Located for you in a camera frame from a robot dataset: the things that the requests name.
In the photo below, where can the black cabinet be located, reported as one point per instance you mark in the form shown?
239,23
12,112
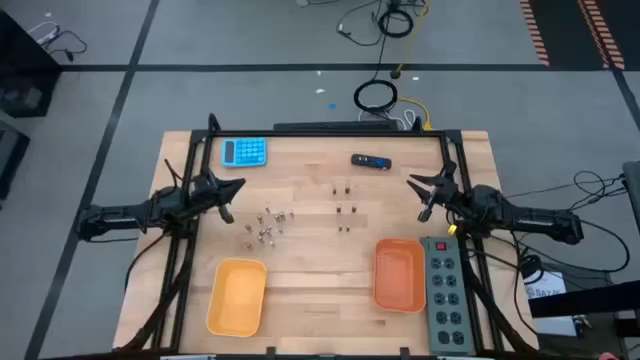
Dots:
20,75

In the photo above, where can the black remote control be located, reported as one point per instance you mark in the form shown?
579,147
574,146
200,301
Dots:
370,161

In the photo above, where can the blue calculator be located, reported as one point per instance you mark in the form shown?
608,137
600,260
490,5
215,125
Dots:
247,151

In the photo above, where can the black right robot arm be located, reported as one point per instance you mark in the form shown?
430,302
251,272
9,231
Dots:
530,222

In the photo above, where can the black beam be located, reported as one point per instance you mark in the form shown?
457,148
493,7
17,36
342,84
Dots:
590,300

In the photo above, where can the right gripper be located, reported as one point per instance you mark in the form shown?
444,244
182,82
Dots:
447,192

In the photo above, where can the long black bar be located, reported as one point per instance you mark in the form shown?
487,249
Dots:
335,125

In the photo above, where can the black aluminium frame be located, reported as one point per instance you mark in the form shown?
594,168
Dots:
320,133

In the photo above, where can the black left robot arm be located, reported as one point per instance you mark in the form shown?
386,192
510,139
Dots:
125,215

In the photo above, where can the grey power strip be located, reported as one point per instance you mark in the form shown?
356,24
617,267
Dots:
446,305

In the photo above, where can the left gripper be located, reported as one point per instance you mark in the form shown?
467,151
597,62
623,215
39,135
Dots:
207,192

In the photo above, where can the dark equipment box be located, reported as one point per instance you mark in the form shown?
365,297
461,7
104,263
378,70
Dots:
10,160

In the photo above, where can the orange plastic bin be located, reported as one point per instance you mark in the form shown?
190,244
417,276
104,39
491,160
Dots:
400,277

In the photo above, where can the yellow plastic bin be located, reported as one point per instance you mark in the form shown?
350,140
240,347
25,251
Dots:
235,300

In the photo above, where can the white paper sign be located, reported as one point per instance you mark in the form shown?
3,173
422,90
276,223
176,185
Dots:
550,287

